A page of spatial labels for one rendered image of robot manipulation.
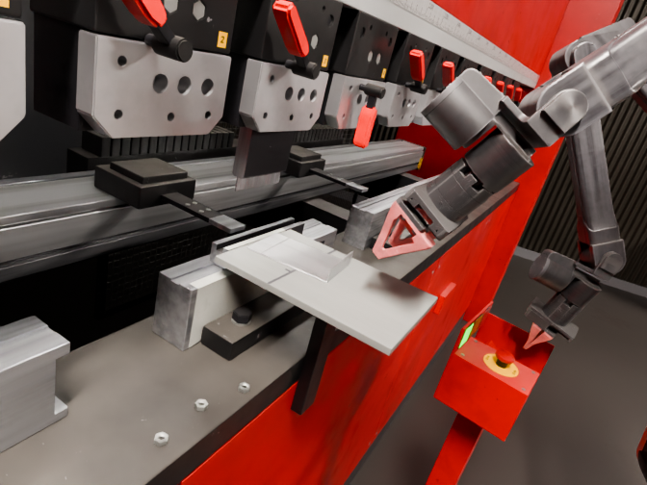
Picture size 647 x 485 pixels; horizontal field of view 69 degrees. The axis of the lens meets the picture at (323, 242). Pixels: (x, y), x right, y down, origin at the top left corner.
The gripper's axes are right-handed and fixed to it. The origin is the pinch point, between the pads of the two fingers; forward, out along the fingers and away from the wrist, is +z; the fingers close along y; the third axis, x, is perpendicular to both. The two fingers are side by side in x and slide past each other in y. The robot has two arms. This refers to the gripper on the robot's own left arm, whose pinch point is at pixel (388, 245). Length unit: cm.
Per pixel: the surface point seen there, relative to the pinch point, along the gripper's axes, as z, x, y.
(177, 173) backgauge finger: 23.8, -31.6, -1.7
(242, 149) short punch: 5.3, -21.3, 6.4
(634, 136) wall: -40, 29, -395
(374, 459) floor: 93, 52, -78
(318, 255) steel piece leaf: 11.4, -5.5, -2.8
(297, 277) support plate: 10.7, -3.8, 5.5
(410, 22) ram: -15.7, -29.3, -27.8
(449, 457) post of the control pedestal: 40, 45, -41
